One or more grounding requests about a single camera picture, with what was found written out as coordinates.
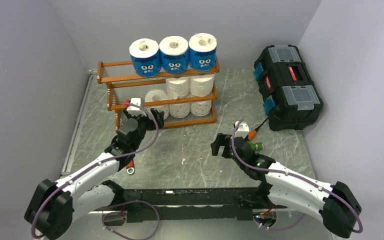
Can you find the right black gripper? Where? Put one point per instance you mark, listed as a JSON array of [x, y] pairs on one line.
[[221, 140]]

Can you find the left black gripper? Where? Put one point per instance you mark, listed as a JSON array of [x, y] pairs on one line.
[[152, 125]]

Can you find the white roll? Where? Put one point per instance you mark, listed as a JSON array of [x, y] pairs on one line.
[[201, 108], [179, 110], [158, 95], [178, 88]]

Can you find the orange wooden two-tier shelf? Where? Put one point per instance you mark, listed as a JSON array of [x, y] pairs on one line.
[[115, 102]]

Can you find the white roll sideways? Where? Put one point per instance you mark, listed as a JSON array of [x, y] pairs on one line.
[[201, 85]]

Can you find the blue roll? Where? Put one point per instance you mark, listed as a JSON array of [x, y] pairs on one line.
[[146, 57], [202, 51], [175, 54]]

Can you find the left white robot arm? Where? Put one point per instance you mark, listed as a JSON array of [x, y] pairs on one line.
[[56, 204]]

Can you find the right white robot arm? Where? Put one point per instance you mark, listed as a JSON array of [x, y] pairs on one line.
[[332, 204]]

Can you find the green and white pipe fitting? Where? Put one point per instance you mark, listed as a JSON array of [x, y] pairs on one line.
[[258, 146]]

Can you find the black plastic toolbox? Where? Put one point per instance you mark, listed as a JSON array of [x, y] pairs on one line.
[[290, 97]]

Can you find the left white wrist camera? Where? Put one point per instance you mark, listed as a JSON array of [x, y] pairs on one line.
[[134, 107]]

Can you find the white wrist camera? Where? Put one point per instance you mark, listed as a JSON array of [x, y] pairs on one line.
[[243, 130], [134, 107]]

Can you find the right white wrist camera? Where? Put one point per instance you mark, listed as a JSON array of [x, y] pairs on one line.
[[243, 130]]

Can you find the red handled tool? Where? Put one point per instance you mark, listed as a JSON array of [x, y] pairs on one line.
[[130, 167]]

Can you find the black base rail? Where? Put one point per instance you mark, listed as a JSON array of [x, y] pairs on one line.
[[240, 203]]

